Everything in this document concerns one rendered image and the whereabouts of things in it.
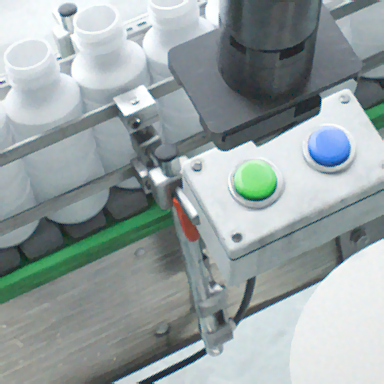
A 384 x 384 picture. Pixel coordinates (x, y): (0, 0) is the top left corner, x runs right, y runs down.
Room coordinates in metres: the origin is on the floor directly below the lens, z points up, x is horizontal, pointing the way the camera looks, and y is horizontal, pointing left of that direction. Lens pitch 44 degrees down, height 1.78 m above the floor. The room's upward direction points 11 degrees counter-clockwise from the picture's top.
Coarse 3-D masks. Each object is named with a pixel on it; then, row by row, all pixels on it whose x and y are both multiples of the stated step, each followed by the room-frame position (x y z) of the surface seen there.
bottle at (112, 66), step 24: (96, 24) 0.82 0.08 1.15; (120, 24) 0.80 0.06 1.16; (96, 48) 0.78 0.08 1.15; (120, 48) 0.79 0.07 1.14; (72, 72) 0.80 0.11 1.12; (96, 72) 0.78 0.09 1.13; (120, 72) 0.78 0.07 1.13; (144, 72) 0.79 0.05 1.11; (96, 96) 0.77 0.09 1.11; (120, 144) 0.77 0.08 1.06
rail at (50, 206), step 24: (360, 0) 0.83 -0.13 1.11; (0, 96) 0.80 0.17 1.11; (72, 120) 0.75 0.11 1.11; (96, 120) 0.75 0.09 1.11; (24, 144) 0.73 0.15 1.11; (48, 144) 0.74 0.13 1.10; (192, 144) 0.78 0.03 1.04; (120, 168) 0.76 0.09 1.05; (72, 192) 0.74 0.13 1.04; (96, 192) 0.75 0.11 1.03; (24, 216) 0.73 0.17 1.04
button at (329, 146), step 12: (324, 132) 0.67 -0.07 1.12; (336, 132) 0.67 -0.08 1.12; (312, 144) 0.67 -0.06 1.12; (324, 144) 0.66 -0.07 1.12; (336, 144) 0.66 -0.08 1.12; (348, 144) 0.66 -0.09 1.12; (312, 156) 0.66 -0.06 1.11; (324, 156) 0.66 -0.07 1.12; (336, 156) 0.66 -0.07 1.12; (348, 156) 0.66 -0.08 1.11
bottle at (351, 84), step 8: (328, 0) 0.82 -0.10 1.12; (336, 0) 0.83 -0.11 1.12; (344, 0) 0.83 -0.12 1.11; (344, 24) 0.83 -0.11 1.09; (344, 32) 0.83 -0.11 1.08; (352, 40) 0.84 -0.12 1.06; (352, 80) 0.83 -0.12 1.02; (336, 88) 0.82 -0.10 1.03; (344, 88) 0.83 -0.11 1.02; (352, 88) 0.83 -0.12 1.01
